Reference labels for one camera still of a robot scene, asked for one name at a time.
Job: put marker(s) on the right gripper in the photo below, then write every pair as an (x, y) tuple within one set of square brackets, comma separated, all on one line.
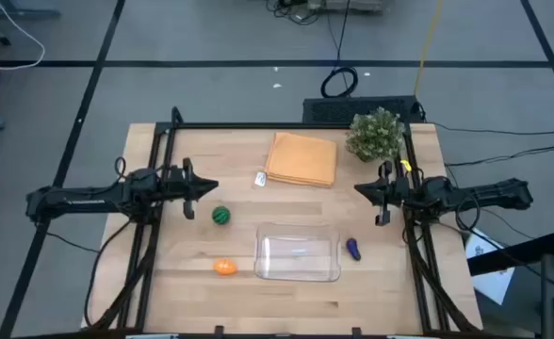
[(387, 170)]

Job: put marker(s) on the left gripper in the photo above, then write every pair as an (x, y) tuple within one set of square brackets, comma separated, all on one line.
[(189, 207)]

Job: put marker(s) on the green toy watermelon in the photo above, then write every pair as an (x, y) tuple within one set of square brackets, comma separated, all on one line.
[(221, 215)]

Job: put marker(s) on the purple toy eggplant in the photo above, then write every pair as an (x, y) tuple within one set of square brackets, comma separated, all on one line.
[(353, 249)]

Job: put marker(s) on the orange toy pumpkin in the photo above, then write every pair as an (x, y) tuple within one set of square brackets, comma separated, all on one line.
[(225, 267)]

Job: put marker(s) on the clear plastic container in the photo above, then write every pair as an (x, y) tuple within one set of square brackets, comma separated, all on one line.
[(298, 263)]

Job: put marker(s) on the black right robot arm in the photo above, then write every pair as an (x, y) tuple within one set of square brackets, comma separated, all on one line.
[(493, 193)]

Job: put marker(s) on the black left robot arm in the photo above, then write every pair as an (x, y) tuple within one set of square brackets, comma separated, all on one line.
[(79, 201)]

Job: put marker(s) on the small yellow tag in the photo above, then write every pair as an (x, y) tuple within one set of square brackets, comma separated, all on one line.
[(406, 166)]

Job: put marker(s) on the artificial green plant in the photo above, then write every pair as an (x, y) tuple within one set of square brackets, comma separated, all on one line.
[(375, 135)]

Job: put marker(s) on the small white tag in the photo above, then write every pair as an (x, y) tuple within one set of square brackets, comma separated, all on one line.
[(260, 179)]

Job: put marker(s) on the folded orange cloth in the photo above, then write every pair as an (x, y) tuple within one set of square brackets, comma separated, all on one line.
[(301, 159)]

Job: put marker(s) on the black table clamp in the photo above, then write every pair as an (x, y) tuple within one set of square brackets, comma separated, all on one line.
[(356, 332), (218, 331)]

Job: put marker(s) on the white paper sheet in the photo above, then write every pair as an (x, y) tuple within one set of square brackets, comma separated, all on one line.
[(493, 282)]

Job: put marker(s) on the black desk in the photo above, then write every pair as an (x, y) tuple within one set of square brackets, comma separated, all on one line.
[(517, 252)]

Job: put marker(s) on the grey equipment base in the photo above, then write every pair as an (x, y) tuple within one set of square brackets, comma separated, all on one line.
[(343, 4)]

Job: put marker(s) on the grey table base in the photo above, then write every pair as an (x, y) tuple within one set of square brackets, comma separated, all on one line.
[(22, 13)]

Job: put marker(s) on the black aluminium frame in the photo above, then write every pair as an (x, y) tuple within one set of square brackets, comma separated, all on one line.
[(258, 125)]

